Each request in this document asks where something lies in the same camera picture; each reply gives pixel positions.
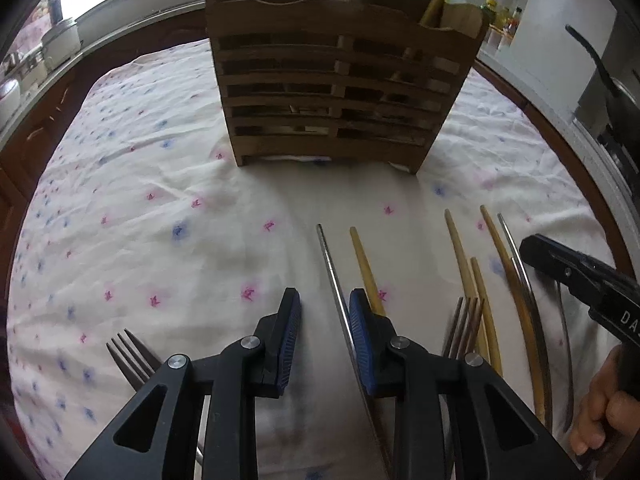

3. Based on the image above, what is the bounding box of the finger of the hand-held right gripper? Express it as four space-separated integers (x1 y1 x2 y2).
519 232 603 307

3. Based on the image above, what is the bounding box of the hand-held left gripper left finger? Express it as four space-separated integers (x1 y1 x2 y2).
65 287 303 480

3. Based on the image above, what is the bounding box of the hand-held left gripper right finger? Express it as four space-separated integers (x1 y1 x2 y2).
349 287 583 480

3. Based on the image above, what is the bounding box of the metal chopstick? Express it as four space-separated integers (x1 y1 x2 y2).
497 212 553 426
316 223 393 480
555 280 576 433

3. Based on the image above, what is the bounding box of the wooden slatted utensil holder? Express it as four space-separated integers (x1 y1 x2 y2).
204 0 491 175

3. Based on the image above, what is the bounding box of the person's right hand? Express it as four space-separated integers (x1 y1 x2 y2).
570 345 640 457

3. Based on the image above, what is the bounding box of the metal fork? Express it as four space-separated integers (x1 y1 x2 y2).
442 296 486 361
106 328 206 468

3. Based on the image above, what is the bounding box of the white floral tablecloth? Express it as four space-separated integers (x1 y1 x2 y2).
5 37 631 480

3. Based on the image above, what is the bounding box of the large white electric cooker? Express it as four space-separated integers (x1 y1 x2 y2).
41 16 84 69

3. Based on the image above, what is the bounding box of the steel pot with lid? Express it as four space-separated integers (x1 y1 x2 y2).
4 46 47 82

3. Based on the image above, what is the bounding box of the black long-handled pan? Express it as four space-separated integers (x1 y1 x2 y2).
565 24 640 191

